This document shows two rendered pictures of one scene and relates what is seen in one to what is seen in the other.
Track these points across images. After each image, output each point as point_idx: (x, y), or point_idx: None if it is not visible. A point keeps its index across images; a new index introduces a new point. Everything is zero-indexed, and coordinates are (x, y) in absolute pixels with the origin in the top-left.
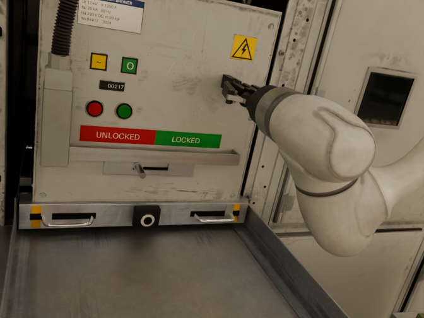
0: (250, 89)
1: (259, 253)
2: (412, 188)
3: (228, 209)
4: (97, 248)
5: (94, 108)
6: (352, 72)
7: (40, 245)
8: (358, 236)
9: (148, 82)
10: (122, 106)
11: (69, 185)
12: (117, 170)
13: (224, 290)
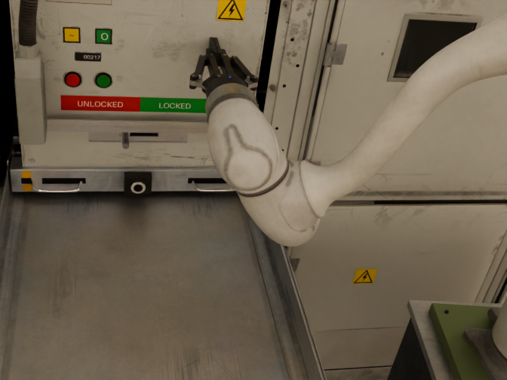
0: (214, 74)
1: (257, 227)
2: (344, 191)
3: None
4: (86, 213)
5: (72, 80)
6: (382, 21)
7: (32, 209)
8: (290, 231)
9: (126, 51)
10: (100, 76)
11: (56, 151)
12: (103, 136)
13: (202, 264)
